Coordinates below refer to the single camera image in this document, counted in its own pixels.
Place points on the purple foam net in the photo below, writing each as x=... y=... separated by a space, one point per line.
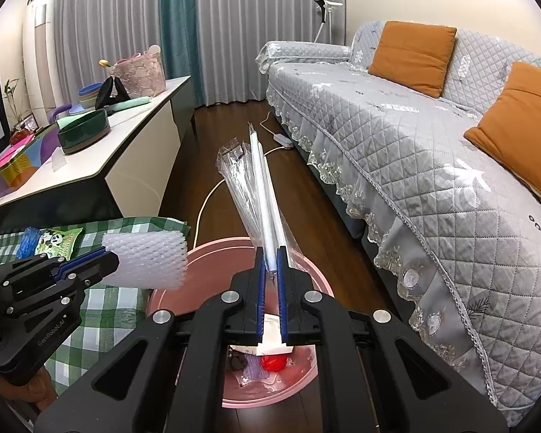
x=254 y=367

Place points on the dark green round container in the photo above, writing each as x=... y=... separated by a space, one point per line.
x=83 y=133

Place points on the white power strip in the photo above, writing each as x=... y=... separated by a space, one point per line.
x=283 y=140

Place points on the colourful patterned box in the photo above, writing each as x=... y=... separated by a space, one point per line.
x=22 y=167

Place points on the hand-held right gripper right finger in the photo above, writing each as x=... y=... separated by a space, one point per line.
x=282 y=297

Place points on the bamboo plant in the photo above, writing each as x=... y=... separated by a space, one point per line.
x=12 y=97

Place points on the white standing air conditioner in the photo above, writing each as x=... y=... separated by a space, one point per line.
x=40 y=54

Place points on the stack of pastel bowls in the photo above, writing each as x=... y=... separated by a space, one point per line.
x=90 y=94

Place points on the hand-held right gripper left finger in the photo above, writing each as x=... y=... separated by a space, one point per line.
x=261 y=288

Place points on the teal curtain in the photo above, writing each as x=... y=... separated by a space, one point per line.
x=180 y=31

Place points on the mint green rolled cloth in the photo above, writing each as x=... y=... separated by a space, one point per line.
x=130 y=103

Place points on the orange cushion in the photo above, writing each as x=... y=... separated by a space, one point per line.
x=523 y=131
x=410 y=58

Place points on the blue plastic bag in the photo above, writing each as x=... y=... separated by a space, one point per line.
x=29 y=242

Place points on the light blue plate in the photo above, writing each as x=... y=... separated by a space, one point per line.
x=79 y=108

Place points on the white coffee table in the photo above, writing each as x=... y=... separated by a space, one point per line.
x=130 y=144

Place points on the green panda snack packet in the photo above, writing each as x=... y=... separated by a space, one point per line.
x=58 y=241

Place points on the grey curtain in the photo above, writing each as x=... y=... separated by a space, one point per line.
x=261 y=13
x=108 y=13

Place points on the red teapot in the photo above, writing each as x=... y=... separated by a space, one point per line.
x=21 y=136

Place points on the clear plastic wrapper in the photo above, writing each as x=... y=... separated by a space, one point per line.
x=248 y=180

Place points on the white foam net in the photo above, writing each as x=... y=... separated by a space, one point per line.
x=148 y=259

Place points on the pink lace basket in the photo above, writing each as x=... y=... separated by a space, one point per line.
x=139 y=74

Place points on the grey quilted sofa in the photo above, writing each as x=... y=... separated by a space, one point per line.
x=387 y=153

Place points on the red plastic bag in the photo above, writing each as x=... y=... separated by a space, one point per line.
x=272 y=363

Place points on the pink plastic bucket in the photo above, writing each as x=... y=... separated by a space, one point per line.
x=297 y=383

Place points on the person's left hand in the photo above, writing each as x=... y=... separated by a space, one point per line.
x=27 y=388

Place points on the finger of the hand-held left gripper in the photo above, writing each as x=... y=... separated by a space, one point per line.
x=79 y=259
x=99 y=266

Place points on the yellow flower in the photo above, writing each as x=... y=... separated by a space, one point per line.
x=104 y=64

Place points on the green checked tablecloth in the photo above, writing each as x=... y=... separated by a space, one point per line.
x=117 y=306

